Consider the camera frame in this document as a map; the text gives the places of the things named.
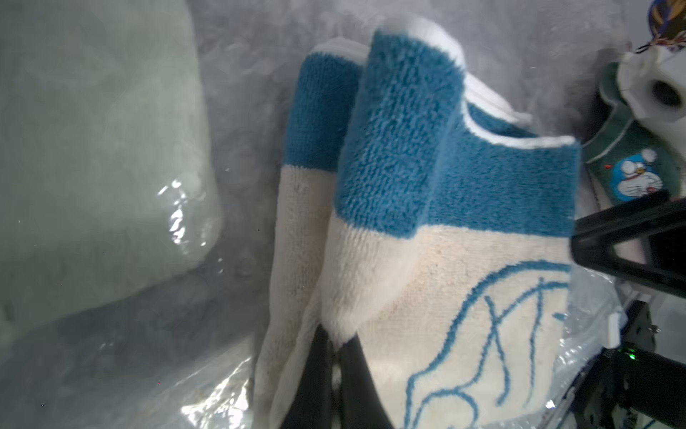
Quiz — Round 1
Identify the white paper roll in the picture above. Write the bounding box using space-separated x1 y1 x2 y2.
616 46 685 197

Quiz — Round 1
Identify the green cartoon slipper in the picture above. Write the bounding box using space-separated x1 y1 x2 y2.
582 63 683 206

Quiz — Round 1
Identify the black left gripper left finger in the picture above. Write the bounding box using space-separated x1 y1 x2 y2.
280 325 334 429

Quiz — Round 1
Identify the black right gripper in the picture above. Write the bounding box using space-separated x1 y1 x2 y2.
569 191 685 428

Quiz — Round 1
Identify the clear plastic vacuum bag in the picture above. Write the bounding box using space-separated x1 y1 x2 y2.
1 1 627 428

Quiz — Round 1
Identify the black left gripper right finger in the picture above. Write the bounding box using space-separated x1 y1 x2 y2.
338 335 393 429

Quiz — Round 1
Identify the cream and teal towel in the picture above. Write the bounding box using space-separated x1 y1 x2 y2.
253 17 581 428

